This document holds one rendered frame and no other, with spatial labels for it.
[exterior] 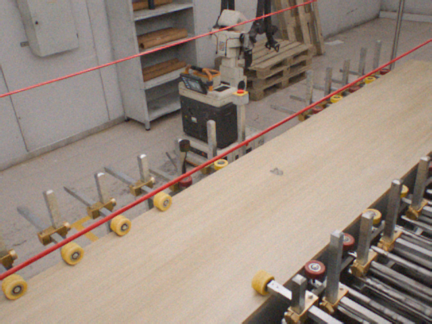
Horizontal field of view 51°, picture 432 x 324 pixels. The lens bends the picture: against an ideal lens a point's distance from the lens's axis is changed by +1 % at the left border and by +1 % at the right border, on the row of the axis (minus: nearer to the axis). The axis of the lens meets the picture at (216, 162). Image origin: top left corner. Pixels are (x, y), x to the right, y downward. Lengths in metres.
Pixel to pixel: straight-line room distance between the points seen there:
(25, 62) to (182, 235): 3.14
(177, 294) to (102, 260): 0.40
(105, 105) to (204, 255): 3.61
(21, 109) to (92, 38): 1.05
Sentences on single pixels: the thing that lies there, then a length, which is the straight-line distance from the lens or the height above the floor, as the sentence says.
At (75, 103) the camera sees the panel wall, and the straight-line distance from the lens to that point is 5.13.
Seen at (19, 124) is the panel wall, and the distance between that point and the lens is 4.92.
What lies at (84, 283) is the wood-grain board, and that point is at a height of 0.90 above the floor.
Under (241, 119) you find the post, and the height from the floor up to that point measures 1.06.
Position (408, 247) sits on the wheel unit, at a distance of 2.21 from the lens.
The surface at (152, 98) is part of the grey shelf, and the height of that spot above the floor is 0.16.
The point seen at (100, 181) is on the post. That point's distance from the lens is 2.18.
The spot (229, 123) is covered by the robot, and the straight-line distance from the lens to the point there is 3.99.
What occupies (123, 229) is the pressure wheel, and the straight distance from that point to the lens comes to 2.12.
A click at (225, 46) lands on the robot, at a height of 1.12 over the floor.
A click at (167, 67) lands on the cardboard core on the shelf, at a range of 5.39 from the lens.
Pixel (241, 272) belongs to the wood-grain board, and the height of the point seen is 0.90.
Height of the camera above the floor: 2.19
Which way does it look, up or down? 30 degrees down
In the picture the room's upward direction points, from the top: 4 degrees counter-clockwise
